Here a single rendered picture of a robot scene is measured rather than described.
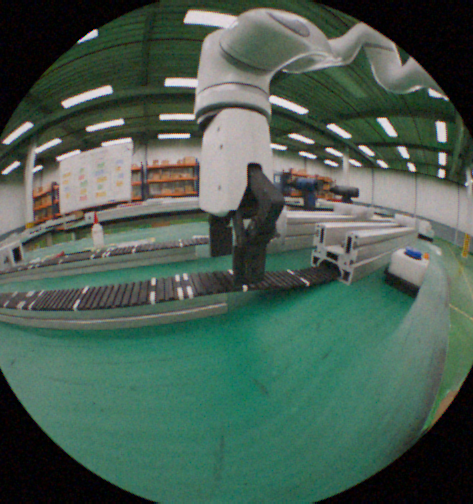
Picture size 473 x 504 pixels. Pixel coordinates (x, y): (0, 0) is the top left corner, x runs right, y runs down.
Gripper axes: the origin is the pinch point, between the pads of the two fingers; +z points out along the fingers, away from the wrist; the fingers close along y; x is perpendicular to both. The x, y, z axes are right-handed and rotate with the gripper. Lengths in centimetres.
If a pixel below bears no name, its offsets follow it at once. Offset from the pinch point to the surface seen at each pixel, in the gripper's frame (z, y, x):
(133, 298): 2.5, 1.5, -11.7
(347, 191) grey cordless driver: -13, -33, 74
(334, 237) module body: -0.1, -2.1, 21.5
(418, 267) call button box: 0.6, 15.5, 26.4
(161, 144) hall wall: -334, -1051, -36
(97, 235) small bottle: 1.6, -36.8, -30.8
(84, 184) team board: -51, -279, -156
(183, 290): 2.6, 1.0, -6.1
